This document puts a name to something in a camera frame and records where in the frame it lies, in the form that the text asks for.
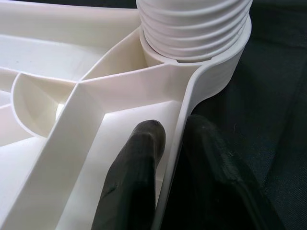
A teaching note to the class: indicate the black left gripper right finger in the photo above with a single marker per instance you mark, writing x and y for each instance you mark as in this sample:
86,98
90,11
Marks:
211,187

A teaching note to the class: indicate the white plastic table leg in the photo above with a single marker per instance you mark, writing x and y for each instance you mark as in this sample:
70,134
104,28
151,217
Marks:
192,24

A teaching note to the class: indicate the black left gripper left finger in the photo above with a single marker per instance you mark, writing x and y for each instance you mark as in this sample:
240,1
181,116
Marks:
129,182

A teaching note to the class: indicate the white plastic table top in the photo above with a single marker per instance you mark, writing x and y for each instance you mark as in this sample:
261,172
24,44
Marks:
72,143

